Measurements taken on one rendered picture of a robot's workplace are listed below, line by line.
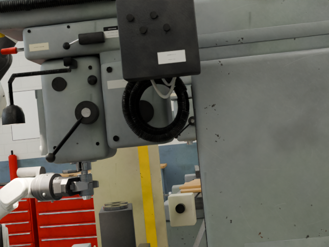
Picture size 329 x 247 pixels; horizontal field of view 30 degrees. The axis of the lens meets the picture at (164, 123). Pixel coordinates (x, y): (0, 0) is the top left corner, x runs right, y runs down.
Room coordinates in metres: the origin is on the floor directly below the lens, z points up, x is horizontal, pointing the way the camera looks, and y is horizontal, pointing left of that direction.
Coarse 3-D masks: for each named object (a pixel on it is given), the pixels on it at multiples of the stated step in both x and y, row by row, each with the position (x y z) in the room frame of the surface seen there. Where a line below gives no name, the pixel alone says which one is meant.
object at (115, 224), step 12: (108, 204) 2.29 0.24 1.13; (120, 204) 2.24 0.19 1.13; (108, 216) 2.17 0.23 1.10; (120, 216) 2.17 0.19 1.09; (132, 216) 2.17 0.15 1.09; (108, 228) 2.17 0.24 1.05; (120, 228) 2.17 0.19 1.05; (132, 228) 2.17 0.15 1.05; (108, 240) 2.17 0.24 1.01; (120, 240) 2.17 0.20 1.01; (132, 240) 2.17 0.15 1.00
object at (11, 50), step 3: (6, 48) 2.04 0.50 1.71; (9, 48) 2.03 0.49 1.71; (12, 48) 2.03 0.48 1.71; (15, 48) 2.03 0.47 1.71; (18, 48) 2.04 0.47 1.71; (21, 48) 2.03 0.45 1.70; (0, 51) 2.04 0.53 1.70; (3, 51) 2.03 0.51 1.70; (6, 51) 2.03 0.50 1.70; (9, 51) 2.03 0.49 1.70; (12, 51) 2.03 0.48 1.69; (15, 51) 2.03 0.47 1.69; (18, 51) 2.04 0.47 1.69
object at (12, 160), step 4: (12, 152) 11.04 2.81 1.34; (8, 156) 11.01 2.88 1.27; (12, 156) 10.98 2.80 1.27; (16, 156) 11.05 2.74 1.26; (8, 160) 11.04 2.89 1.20; (12, 160) 10.98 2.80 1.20; (16, 160) 11.03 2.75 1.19; (12, 164) 10.98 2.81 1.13; (16, 164) 11.02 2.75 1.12; (12, 168) 10.98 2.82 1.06; (16, 168) 11.01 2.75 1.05; (12, 172) 10.98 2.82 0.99; (16, 172) 11.01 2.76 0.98; (12, 176) 10.98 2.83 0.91; (16, 176) 11.00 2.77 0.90
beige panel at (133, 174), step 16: (112, 160) 3.65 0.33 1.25; (128, 160) 3.65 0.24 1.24; (144, 160) 3.64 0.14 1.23; (96, 176) 3.66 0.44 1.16; (112, 176) 3.65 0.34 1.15; (128, 176) 3.65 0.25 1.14; (144, 176) 3.64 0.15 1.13; (160, 176) 3.64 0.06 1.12; (96, 192) 3.66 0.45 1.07; (112, 192) 3.65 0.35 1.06; (128, 192) 3.65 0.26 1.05; (144, 192) 3.64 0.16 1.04; (160, 192) 3.63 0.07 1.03; (96, 208) 3.66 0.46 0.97; (144, 208) 3.64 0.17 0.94; (160, 208) 3.63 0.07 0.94; (96, 224) 3.66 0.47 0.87; (144, 224) 3.64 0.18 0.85; (160, 224) 3.64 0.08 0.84; (144, 240) 3.64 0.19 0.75; (160, 240) 3.64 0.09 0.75
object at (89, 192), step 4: (92, 176) 1.93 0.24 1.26; (80, 180) 1.90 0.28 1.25; (84, 180) 1.90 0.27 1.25; (88, 180) 1.90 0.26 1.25; (92, 180) 1.92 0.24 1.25; (92, 184) 1.92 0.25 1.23; (92, 188) 1.91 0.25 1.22; (80, 192) 1.91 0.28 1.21; (84, 192) 1.90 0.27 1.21; (88, 192) 1.90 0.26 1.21; (92, 192) 1.91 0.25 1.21; (80, 196) 1.91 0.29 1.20; (84, 196) 1.90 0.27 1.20
